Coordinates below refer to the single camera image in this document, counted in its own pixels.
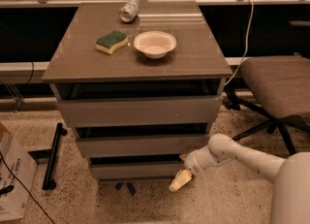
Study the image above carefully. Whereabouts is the green yellow sponge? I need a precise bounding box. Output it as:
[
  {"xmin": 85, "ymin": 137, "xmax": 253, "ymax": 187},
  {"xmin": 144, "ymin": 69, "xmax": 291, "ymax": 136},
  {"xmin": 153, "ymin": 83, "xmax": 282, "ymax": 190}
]
[{"xmin": 95, "ymin": 30, "xmax": 128, "ymax": 54}]

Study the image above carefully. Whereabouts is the black wheeled stand base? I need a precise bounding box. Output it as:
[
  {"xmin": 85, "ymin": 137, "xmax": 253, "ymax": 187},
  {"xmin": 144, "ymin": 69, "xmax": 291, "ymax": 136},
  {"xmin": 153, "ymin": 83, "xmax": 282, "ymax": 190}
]
[{"xmin": 29, "ymin": 122, "xmax": 68, "ymax": 190}]

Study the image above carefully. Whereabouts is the grey top drawer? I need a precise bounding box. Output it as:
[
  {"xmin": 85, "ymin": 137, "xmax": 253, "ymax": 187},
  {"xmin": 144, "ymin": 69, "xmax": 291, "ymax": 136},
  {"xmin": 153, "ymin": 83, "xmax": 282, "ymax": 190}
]
[{"xmin": 57, "ymin": 97, "xmax": 222, "ymax": 128}]

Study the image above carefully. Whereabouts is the blue tape cross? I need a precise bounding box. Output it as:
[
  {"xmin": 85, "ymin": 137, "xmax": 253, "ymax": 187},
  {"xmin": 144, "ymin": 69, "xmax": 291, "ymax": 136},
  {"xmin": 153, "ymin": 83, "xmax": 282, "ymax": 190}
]
[{"xmin": 115, "ymin": 181, "xmax": 137, "ymax": 197}]

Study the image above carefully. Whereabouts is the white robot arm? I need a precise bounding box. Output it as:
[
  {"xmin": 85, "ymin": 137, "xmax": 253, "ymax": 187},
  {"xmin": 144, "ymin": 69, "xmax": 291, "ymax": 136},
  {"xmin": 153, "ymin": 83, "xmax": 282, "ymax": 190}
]
[{"xmin": 170, "ymin": 134, "xmax": 310, "ymax": 224}]

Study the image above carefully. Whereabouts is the black cable on floor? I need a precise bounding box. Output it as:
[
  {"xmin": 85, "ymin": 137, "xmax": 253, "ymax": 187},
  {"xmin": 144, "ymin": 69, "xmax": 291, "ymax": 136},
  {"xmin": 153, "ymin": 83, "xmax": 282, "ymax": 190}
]
[{"xmin": 0, "ymin": 152, "xmax": 56, "ymax": 224}]

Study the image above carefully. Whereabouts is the white paper bag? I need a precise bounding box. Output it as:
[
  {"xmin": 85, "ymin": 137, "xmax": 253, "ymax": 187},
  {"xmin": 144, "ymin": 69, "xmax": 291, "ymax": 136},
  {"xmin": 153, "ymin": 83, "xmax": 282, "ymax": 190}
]
[{"xmin": 0, "ymin": 125, "xmax": 37, "ymax": 221}]

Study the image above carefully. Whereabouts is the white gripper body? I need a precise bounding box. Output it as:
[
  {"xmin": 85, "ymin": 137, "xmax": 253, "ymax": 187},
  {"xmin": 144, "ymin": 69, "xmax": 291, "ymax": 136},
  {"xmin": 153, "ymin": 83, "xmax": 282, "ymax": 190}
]
[{"xmin": 184, "ymin": 149, "xmax": 210, "ymax": 176}]

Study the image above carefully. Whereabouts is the silver drink can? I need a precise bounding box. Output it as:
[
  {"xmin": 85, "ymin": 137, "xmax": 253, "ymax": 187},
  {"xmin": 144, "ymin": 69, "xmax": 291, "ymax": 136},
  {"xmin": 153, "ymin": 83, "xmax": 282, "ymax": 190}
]
[{"xmin": 119, "ymin": 0, "xmax": 139, "ymax": 23}]

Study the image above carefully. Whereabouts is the grey drawer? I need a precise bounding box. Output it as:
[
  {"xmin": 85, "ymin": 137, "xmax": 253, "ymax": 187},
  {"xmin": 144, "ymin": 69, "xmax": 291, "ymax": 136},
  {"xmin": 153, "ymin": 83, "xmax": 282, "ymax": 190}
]
[
  {"xmin": 89, "ymin": 161, "xmax": 184, "ymax": 180},
  {"xmin": 57, "ymin": 97, "xmax": 222, "ymax": 128},
  {"xmin": 77, "ymin": 135, "xmax": 209, "ymax": 158}
]

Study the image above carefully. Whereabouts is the grey middle drawer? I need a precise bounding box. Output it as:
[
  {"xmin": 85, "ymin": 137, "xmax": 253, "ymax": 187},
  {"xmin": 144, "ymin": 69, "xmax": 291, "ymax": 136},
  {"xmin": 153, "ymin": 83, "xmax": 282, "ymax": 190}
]
[{"xmin": 77, "ymin": 135, "xmax": 209, "ymax": 158}]

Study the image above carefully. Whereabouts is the grey office chair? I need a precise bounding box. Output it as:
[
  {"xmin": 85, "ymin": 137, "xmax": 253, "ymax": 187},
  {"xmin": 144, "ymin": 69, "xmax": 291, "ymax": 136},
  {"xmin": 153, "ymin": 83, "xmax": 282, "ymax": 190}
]
[{"xmin": 224, "ymin": 55, "xmax": 310, "ymax": 155}]

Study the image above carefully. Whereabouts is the white hanging cable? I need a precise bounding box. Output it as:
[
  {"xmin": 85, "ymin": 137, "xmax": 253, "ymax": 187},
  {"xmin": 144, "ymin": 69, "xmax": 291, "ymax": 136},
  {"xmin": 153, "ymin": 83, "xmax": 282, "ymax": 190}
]
[{"xmin": 223, "ymin": 0, "xmax": 255, "ymax": 87}]

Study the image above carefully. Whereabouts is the grey bottom drawer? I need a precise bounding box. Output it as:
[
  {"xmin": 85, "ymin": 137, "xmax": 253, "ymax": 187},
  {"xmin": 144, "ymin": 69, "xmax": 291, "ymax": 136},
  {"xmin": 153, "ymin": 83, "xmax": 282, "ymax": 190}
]
[{"xmin": 89, "ymin": 161, "xmax": 184, "ymax": 180}]

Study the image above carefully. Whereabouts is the grey drawer cabinet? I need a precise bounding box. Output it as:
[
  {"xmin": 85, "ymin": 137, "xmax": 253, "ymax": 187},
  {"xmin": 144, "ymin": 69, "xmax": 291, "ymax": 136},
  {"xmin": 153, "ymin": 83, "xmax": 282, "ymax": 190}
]
[{"xmin": 43, "ymin": 2, "xmax": 232, "ymax": 167}]

